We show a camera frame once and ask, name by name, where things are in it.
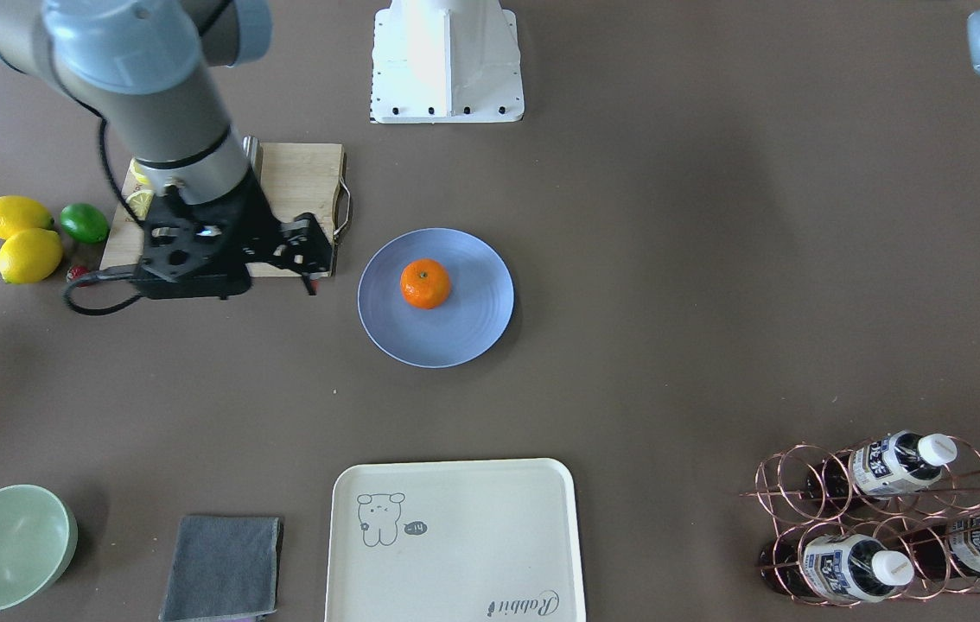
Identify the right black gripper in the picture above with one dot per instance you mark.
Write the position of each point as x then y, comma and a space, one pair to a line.
258, 226

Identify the orange mandarin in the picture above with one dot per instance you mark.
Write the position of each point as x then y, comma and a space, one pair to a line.
425, 283

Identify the blue plate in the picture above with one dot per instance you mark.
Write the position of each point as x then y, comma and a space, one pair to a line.
468, 323

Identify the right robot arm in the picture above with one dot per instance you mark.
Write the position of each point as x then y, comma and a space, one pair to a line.
143, 67

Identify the bamboo cutting board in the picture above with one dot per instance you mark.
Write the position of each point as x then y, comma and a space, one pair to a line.
297, 178

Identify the steel muddler black tip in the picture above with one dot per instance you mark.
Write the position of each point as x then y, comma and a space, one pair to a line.
255, 152

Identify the thin lemon slice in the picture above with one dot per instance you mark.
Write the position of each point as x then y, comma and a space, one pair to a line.
139, 203

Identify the thick lemon half slice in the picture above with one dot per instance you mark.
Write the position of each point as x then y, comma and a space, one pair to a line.
138, 173

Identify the red strawberry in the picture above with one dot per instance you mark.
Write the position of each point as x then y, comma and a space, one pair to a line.
75, 275

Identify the green lime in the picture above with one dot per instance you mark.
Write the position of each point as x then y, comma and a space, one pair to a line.
84, 223

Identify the tea bottle upper rack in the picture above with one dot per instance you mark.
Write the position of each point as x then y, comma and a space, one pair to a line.
903, 462

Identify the yellow lemon near strawberry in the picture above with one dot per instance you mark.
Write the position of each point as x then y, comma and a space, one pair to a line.
30, 256

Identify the grey folded cloth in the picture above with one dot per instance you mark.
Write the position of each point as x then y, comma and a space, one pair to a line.
223, 569

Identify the cream rabbit tray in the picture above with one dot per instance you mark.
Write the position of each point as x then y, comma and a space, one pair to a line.
466, 540

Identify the yellow lemon near lime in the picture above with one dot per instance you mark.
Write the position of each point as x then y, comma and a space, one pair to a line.
18, 213

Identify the tea bottle lower front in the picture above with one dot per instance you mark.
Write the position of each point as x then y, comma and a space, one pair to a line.
839, 570

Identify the green bowl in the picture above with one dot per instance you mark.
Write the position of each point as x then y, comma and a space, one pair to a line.
38, 538

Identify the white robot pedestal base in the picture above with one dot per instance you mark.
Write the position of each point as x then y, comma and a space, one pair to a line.
446, 62

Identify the copper wire bottle rack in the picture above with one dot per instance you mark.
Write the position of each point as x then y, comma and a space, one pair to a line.
780, 488

